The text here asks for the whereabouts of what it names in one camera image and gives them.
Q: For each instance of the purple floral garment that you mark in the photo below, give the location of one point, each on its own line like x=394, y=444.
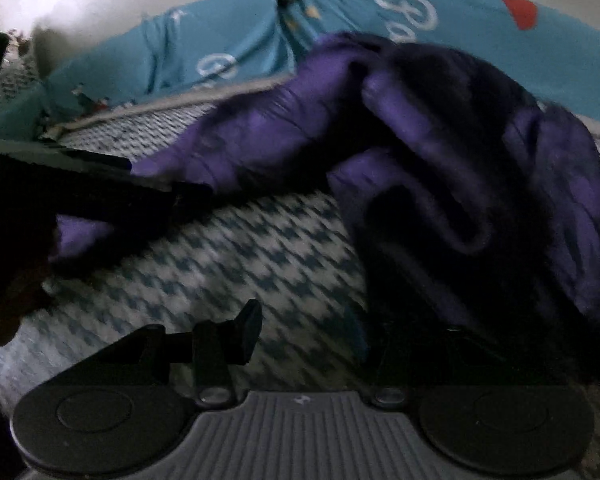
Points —
x=430, y=125

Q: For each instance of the teal printed bed bumper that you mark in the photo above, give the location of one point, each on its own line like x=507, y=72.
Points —
x=220, y=40

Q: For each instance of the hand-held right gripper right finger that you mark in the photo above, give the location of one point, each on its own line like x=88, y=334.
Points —
x=358, y=335

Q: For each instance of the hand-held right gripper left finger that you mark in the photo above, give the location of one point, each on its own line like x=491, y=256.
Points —
x=250, y=327

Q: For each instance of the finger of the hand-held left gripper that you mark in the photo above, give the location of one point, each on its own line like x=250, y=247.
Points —
x=130, y=195

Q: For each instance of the houndstooth mattress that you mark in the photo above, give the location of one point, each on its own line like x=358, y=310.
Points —
x=240, y=260

